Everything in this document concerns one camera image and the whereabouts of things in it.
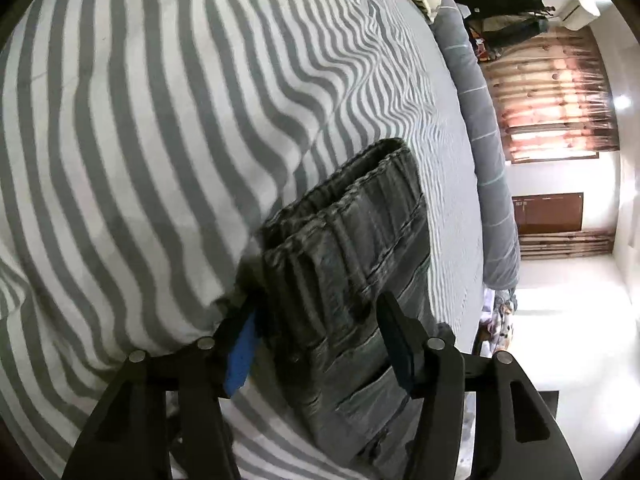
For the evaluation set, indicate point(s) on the brown patterned curtain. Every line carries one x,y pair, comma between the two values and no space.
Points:
550,105

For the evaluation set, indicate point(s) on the dark grey denim pants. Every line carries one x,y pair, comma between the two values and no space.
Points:
350,240

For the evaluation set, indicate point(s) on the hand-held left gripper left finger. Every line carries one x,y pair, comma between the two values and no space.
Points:
240,360

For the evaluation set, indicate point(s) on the grey rolled blanket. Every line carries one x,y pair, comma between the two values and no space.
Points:
482,135

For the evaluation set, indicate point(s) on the dark hanging clothes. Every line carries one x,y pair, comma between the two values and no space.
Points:
505,10

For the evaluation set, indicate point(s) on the white air conditioner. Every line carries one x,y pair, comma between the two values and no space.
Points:
577,12

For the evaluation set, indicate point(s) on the grey striped bed sheet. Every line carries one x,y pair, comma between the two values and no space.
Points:
175,135

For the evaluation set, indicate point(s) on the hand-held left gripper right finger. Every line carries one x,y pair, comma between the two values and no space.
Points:
402,360

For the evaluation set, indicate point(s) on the brown wooden door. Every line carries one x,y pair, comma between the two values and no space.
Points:
555,220

